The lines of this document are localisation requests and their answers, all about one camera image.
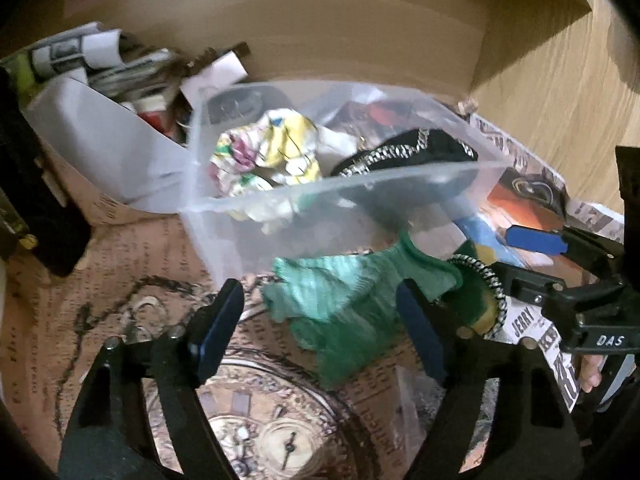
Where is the black white braided ring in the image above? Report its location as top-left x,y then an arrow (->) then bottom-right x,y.
447,252 -> 509,340

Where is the black cloth with braided trim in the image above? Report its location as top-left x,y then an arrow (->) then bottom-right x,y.
330,128 -> 478,177

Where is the green knitted cloth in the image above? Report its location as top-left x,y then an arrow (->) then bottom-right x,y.
262,232 -> 462,390

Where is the person's right hand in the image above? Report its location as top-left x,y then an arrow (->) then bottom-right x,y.
578,354 -> 605,393

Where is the printed newspaper table mat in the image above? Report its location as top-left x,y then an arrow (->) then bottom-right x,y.
0,104 -> 626,480

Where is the dark wine bottle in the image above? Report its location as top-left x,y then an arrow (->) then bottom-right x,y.
1,70 -> 91,278

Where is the floral patterned cloth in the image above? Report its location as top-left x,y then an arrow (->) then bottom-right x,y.
208,107 -> 324,224

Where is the clear plastic storage box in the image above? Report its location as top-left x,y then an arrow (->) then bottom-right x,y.
180,80 -> 506,282

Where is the stack of newspapers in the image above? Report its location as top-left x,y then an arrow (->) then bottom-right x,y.
1,22 -> 250,108

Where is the small white box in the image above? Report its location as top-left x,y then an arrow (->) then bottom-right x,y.
180,49 -> 248,108

